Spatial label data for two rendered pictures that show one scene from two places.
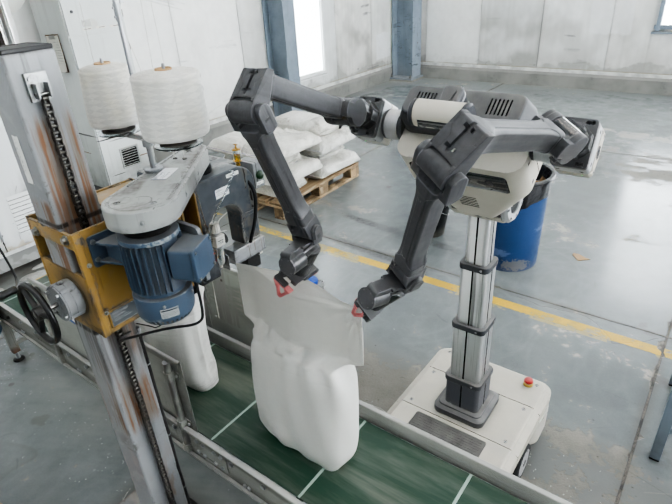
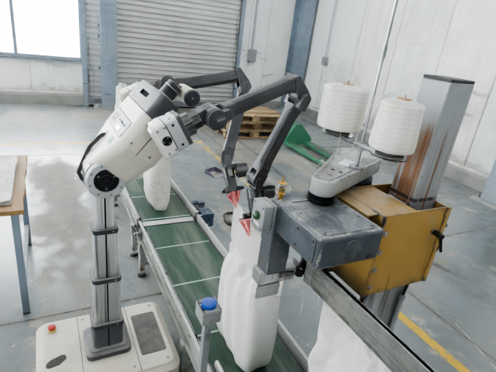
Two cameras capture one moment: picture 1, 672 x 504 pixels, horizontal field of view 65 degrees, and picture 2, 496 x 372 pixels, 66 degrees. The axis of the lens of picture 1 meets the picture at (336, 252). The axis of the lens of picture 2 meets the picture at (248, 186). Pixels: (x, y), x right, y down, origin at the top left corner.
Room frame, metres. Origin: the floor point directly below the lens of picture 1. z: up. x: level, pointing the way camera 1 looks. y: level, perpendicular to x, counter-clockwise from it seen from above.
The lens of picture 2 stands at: (2.73, 0.63, 1.82)
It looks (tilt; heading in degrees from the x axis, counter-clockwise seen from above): 22 degrees down; 202
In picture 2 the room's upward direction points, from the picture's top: 8 degrees clockwise
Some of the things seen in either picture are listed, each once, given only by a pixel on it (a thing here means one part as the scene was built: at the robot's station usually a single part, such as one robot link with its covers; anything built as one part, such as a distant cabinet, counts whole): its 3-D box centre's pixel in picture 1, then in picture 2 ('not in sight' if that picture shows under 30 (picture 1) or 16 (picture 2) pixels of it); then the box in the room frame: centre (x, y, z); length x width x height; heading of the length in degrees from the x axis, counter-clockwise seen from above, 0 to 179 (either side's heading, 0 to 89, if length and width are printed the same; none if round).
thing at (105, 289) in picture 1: (117, 253); (382, 234); (1.35, 0.63, 1.18); 0.34 x 0.25 x 0.31; 142
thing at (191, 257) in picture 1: (193, 261); not in sight; (1.15, 0.36, 1.25); 0.10 x 0.08 x 0.12; 167
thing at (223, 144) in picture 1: (247, 138); not in sight; (4.67, 0.74, 0.56); 0.66 x 0.43 x 0.15; 139
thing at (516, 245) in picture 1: (511, 216); not in sight; (3.20, -1.21, 0.32); 0.51 x 0.48 x 0.65; 142
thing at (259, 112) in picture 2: not in sight; (247, 114); (-3.84, -2.24, 0.36); 1.20 x 0.82 x 0.14; 138
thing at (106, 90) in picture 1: (109, 94); (397, 125); (1.46, 0.58, 1.61); 0.15 x 0.14 x 0.17; 52
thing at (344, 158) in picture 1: (325, 162); not in sight; (4.92, 0.05, 0.20); 0.67 x 0.43 x 0.15; 142
